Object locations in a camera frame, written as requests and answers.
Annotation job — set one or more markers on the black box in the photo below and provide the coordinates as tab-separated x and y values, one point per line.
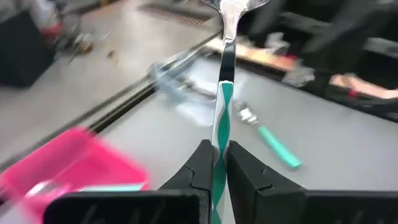
21	53

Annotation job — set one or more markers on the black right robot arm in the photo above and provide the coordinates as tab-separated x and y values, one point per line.
326	37

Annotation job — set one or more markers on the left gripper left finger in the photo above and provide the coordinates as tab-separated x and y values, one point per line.
199	174

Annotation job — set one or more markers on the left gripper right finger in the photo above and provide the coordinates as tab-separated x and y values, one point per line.
252	186

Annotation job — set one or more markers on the red plastic bin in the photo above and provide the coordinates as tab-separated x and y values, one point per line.
77	155

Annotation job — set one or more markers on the clear plastic bin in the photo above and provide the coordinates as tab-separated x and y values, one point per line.
174	90

